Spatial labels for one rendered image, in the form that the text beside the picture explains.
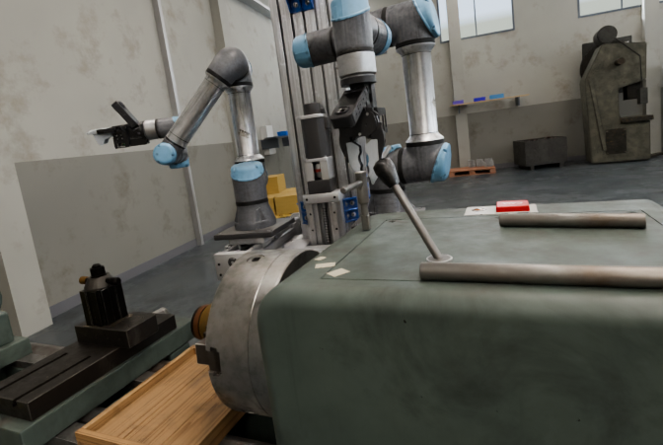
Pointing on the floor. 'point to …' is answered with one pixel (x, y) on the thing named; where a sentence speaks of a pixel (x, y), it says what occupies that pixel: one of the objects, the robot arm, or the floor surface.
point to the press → (613, 53)
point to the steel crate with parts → (541, 152)
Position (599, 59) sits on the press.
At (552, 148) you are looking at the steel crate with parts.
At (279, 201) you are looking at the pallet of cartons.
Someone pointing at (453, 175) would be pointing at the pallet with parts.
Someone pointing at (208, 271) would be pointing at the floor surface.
